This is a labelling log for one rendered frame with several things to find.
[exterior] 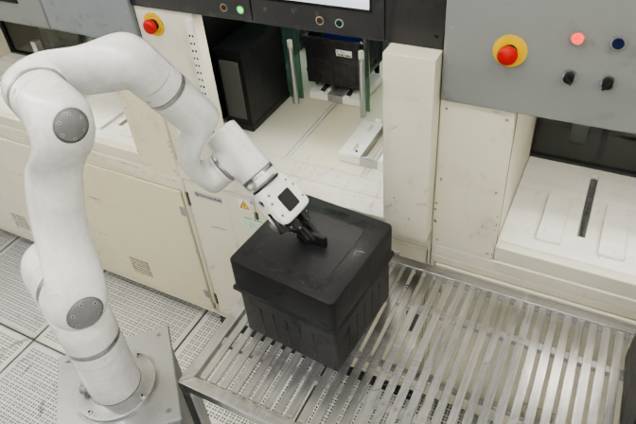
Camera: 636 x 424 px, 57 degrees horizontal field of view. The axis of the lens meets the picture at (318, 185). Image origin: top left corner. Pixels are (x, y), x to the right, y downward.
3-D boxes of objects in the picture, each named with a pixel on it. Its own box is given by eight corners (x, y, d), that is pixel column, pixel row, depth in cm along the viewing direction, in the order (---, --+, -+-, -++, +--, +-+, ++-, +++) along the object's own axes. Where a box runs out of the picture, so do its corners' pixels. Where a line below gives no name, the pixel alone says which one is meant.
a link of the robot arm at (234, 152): (238, 189, 131) (269, 163, 130) (198, 145, 129) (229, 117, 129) (241, 185, 139) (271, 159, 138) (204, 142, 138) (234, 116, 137)
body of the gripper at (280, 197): (256, 186, 129) (290, 224, 130) (283, 162, 135) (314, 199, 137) (241, 198, 134) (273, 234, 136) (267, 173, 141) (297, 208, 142)
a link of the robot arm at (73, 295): (85, 284, 127) (118, 327, 117) (27, 304, 120) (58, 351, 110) (68, 61, 104) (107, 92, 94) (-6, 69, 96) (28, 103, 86)
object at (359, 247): (231, 288, 142) (221, 250, 133) (298, 216, 160) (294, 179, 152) (335, 338, 128) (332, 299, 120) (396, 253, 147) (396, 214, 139)
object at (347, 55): (305, 89, 217) (296, 8, 198) (328, 65, 231) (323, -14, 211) (365, 100, 208) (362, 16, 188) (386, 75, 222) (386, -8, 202)
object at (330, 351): (305, 258, 169) (299, 214, 158) (391, 293, 156) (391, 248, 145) (246, 326, 151) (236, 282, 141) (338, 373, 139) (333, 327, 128)
